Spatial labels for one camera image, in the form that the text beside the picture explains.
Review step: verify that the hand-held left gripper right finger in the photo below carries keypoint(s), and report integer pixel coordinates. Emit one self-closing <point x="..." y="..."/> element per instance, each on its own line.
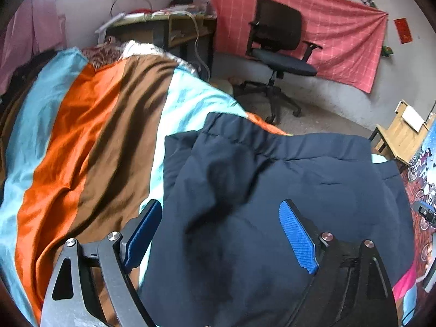
<point x="298" y="236"/>

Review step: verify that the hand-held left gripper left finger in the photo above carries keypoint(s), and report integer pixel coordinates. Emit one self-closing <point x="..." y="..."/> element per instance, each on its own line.
<point x="141" y="235"/>

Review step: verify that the navy padded jacket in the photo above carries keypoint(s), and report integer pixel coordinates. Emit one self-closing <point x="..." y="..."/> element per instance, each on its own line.
<point x="255" y="177"/>

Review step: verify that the printed blanket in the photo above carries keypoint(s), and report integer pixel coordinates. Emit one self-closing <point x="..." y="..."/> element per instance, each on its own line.
<point x="422" y="177"/>

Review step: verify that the small wooden stool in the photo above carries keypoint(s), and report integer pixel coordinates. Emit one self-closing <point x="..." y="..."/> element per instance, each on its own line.
<point x="398" y="136"/>

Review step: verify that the white sheet on stool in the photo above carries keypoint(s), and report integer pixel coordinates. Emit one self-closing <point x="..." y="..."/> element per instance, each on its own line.
<point x="414" y="117"/>

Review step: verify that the striped teal orange brown blanket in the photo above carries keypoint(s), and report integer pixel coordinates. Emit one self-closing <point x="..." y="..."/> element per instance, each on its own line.
<point x="95" y="126"/>

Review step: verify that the red white patterned cloth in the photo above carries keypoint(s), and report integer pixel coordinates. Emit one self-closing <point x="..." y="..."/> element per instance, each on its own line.
<point x="102" y="54"/>

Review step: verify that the white fluffy blanket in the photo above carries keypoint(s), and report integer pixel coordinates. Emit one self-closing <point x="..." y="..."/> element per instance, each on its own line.
<point x="150" y="49"/>

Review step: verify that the dark cloth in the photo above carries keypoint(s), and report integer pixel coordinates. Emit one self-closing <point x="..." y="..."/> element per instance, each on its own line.
<point x="24" y="71"/>

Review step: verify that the wooden desk with shelves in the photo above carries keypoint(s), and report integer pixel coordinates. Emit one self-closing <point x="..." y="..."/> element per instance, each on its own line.
<point x="143" y="29"/>

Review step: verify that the black office chair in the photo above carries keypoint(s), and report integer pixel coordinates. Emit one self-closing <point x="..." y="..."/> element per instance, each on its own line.
<point x="277" y="24"/>

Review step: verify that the white papers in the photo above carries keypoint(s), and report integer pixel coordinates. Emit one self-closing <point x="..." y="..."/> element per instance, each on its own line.
<point x="110" y="22"/>

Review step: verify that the pink curtain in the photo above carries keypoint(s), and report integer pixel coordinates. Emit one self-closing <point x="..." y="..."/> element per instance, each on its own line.
<point x="37" y="24"/>

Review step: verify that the small green wall ornament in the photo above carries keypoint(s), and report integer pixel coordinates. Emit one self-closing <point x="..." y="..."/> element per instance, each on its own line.
<point x="386" y="51"/>

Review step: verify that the red wall paper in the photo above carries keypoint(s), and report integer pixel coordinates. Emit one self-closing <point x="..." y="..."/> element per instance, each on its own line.
<point x="403" y="30"/>

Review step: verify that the pink checked wall cloth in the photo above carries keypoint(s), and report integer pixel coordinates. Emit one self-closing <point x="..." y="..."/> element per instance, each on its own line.
<point x="340" y="34"/>

